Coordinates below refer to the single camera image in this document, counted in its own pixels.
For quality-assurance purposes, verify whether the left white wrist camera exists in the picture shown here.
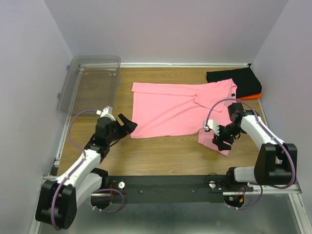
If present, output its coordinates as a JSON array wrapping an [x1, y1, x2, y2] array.
[[96, 106, 116, 121]]

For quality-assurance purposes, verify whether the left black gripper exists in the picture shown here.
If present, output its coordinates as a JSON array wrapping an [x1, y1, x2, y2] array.
[[107, 113, 137, 144]]

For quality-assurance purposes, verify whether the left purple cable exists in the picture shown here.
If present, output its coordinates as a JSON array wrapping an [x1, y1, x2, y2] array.
[[51, 109, 125, 231]]

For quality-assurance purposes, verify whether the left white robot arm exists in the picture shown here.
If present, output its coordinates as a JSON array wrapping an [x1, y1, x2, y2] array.
[[35, 108, 137, 230]]

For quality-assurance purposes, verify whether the orange folded t shirt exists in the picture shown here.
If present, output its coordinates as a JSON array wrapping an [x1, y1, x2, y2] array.
[[238, 93, 262, 100]]

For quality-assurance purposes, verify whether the pink t shirt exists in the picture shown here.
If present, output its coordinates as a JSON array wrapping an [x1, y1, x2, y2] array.
[[130, 79, 237, 151]]

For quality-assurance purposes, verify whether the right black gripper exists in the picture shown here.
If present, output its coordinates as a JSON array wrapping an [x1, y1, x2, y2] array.
[[212, 123, 243, 152]]

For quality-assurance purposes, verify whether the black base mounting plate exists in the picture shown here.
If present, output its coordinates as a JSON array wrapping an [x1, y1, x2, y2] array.
[[101, 173, 253, 204]]

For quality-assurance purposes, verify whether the black folded t shirt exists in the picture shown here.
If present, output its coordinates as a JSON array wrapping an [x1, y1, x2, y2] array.
[[206, 67, 262, 98]]

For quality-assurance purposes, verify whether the back aluminium table rail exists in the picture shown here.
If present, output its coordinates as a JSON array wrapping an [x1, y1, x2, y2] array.
[[120, 62, 249, 68]]

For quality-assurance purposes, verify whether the aluminium frame rail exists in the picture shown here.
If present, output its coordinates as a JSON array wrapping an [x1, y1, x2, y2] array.
[[29, 169, 301, 234]]

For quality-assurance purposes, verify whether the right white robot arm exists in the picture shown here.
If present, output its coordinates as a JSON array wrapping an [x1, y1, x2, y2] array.
[[204, 103, 297, 191]]

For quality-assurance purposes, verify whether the clear plastic bin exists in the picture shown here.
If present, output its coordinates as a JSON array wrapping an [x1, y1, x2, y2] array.
[[57, 56, 121, 116]]

